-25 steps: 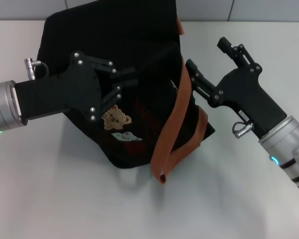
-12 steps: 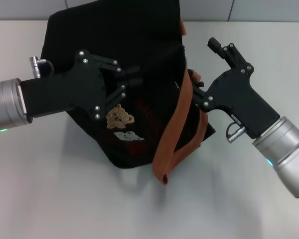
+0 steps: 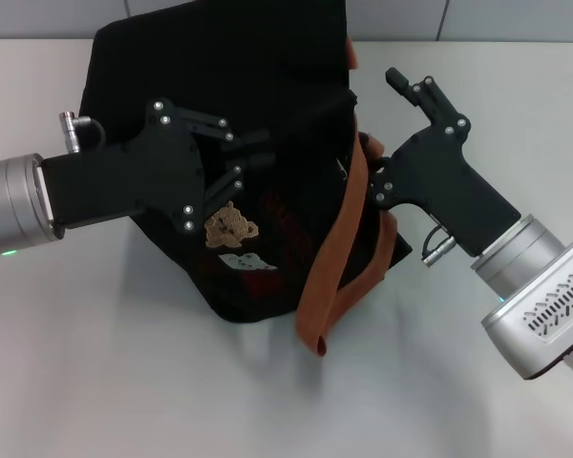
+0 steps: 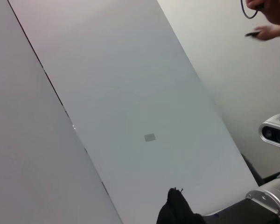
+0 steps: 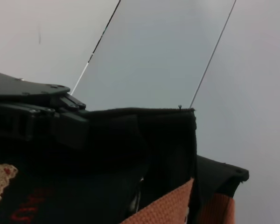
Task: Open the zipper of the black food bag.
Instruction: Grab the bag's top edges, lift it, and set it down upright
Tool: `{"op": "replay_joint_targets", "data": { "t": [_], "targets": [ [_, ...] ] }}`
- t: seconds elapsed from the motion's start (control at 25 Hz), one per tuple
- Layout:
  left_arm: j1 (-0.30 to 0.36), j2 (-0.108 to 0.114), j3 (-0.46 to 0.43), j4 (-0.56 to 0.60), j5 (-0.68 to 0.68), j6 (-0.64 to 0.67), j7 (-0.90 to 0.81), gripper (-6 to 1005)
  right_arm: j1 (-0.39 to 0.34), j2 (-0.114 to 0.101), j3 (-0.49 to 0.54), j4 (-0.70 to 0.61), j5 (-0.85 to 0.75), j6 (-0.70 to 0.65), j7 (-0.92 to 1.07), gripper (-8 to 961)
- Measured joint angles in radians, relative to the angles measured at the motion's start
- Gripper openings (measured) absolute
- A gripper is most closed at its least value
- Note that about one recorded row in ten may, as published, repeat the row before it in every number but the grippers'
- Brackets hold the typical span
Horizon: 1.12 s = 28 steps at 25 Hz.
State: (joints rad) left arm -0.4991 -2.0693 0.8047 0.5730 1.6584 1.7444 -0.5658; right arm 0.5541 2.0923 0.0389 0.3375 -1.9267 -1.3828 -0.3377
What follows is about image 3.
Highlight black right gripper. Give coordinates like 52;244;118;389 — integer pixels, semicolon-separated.
369;67;524;257

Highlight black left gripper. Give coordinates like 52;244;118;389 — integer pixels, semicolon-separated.
40;98;276;235

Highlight right gripper cable with connector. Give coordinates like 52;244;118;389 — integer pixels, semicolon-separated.
420;223;457;265

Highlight black food bag orange handles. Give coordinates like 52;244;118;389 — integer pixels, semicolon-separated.
78;0;414;360

